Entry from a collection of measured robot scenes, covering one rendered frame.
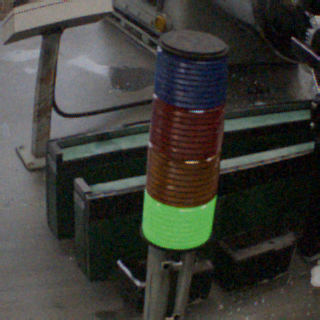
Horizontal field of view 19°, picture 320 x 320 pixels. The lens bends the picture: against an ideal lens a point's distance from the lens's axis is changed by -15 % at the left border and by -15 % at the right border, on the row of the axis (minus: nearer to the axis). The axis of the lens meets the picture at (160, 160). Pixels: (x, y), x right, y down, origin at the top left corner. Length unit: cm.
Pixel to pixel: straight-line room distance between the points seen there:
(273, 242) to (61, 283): 27
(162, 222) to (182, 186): 4
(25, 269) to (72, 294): 8
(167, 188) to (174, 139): 4
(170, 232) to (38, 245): 43
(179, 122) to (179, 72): 4
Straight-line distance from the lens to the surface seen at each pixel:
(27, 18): 135
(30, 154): 150
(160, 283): 95
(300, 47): 142
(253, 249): 122
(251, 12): 154
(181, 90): 84
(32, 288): 121
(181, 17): 174
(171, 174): 87
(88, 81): 173
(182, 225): 89
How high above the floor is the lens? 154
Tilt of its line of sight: 29 degrees down
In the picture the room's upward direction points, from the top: 5 degrees clockwise
